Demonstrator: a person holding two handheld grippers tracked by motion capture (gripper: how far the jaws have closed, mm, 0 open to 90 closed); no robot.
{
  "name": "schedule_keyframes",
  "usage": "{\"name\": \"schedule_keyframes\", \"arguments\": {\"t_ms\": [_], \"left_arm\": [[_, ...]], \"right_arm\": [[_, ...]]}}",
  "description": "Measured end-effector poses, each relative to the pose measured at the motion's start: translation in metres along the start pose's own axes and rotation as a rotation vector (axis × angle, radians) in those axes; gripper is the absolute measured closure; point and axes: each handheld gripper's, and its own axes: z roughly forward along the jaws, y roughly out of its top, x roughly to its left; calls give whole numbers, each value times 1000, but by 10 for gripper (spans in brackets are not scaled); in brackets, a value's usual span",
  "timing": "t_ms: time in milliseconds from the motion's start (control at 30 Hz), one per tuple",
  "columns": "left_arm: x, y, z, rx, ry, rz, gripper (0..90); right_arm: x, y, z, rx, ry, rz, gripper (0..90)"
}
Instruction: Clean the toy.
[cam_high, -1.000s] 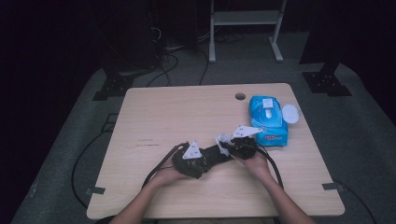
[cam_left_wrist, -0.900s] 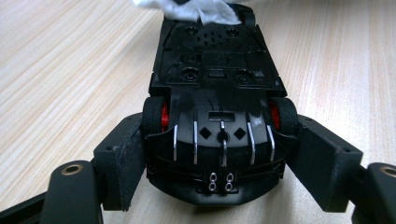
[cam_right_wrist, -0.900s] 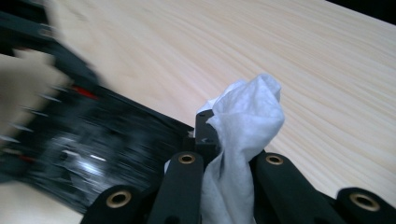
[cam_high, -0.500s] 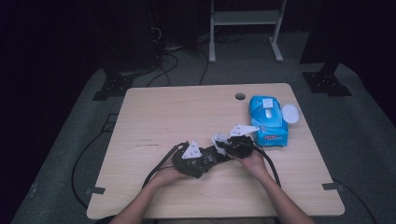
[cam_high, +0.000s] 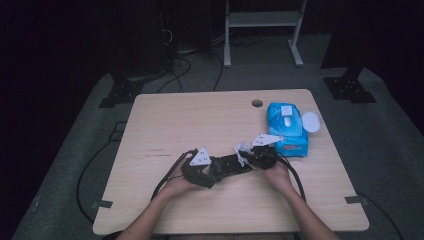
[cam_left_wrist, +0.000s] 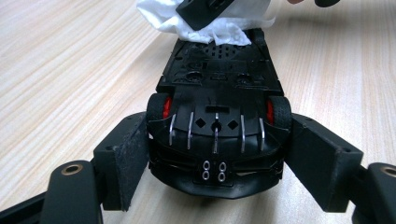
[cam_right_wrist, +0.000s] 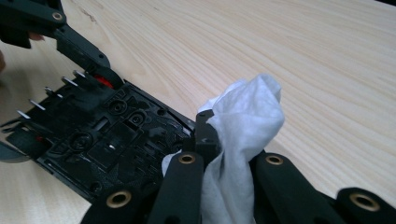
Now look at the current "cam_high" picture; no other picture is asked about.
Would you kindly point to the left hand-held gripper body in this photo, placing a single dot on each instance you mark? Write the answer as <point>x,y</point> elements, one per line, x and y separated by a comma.
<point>196,170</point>

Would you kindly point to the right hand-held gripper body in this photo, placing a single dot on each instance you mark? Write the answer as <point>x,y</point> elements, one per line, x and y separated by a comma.
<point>265,156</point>

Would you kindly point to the blue wet wipe pack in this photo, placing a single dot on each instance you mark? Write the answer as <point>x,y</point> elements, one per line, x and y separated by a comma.
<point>286,123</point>

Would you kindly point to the person's right hand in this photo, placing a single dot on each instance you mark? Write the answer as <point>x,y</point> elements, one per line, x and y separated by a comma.
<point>278,176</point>

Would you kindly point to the person's left hand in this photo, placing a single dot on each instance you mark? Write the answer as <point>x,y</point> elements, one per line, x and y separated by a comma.
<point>178,188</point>

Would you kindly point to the grey tape strip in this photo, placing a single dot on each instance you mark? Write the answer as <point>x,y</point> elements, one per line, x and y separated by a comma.
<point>356,200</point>
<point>101,204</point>

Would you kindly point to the black stand base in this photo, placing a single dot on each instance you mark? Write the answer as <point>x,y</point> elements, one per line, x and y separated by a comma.
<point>121,94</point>
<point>348,88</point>

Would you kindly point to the white metal stand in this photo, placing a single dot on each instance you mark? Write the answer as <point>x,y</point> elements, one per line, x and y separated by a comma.
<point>263,19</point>

